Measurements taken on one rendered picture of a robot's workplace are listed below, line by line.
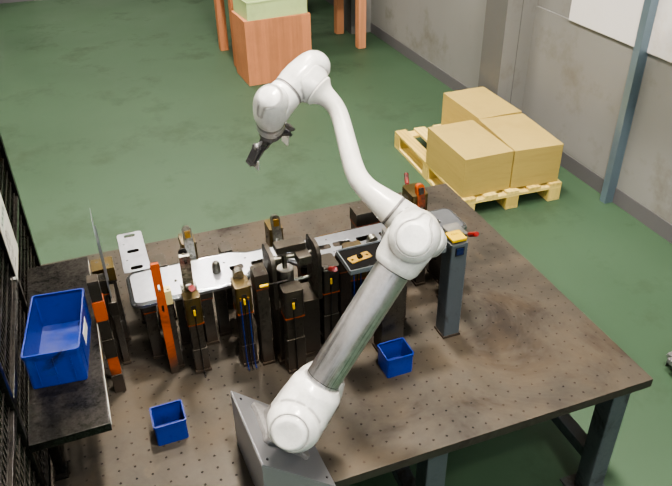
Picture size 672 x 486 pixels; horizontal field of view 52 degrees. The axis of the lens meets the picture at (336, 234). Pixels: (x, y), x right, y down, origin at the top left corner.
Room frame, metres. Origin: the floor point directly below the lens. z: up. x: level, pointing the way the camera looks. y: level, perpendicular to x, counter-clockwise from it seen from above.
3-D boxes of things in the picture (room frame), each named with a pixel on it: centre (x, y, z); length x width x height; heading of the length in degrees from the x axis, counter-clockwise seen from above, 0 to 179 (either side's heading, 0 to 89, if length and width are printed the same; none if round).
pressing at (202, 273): (2.24, 0.12, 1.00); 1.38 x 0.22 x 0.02; 110
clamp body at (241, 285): (1.93, 0.34, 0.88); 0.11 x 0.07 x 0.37; 20
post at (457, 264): (2.08, -0.44, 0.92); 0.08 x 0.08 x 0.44; 20
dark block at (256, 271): (1.95, 0.27, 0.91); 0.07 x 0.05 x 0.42; 20
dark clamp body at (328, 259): (2.04, 0.03, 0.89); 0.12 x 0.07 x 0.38; 20
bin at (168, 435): (1.59, 0.57, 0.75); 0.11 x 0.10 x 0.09; 110
